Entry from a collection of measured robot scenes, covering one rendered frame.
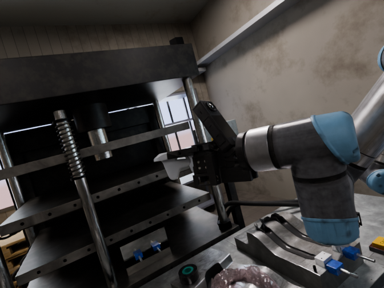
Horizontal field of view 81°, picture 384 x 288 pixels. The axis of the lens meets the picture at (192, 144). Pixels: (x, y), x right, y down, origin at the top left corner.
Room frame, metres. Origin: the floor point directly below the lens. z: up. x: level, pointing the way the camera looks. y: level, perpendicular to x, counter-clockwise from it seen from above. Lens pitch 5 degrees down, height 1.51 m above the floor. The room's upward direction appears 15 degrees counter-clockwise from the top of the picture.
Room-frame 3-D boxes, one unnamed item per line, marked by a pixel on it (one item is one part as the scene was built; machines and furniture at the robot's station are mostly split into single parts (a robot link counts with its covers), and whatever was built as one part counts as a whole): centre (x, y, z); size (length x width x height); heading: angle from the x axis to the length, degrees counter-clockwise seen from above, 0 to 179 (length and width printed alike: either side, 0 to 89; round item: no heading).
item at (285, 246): (1.00, -0.31, 0.92); 0.35 x 0.16 x 0.09; 26
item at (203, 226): (1.55, 0.61, 0.76); 1.30 x 0.84 x 0.06; 116
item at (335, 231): (0.35, -0.19, 1.34); 0.11 x 0.08 x 0.11; 143
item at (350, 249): (0.80, -0.48, 0.89); 0.13 x 0.05 x 0.05; 26
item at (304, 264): (1.02, -0.32, 0.87); 0.50 x 0.26 x 0.14; 26
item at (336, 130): (0.34, -0.18, 1.43); 0.11 x 0.08 x 0.09; 53
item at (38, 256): (1.59, 0.63, 1.02); 1.10 x 0.74 x 0.05; 116
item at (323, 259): (0.75, -0.38, 0.89); 0.13 x 0.05 x 0.05; 26
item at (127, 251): (1.50, 0.52, 0.87); 0.50 x 0.27 x 0.17; 26
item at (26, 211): (1.59, 0.63, 1.27); 1.10 x 0.74 x 0.05; 116
